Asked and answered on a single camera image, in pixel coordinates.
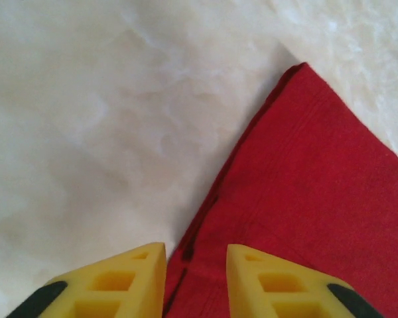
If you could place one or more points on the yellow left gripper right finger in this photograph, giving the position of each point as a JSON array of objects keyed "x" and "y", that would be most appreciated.
[{"x": 278, "y": 291}]

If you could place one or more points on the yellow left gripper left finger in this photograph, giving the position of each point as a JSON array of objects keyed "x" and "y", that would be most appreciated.
[{"x": 119, "y": 291}]

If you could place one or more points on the red t-shirt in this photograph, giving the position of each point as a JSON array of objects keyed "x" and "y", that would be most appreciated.
[{"x": 302, "y": 182}]

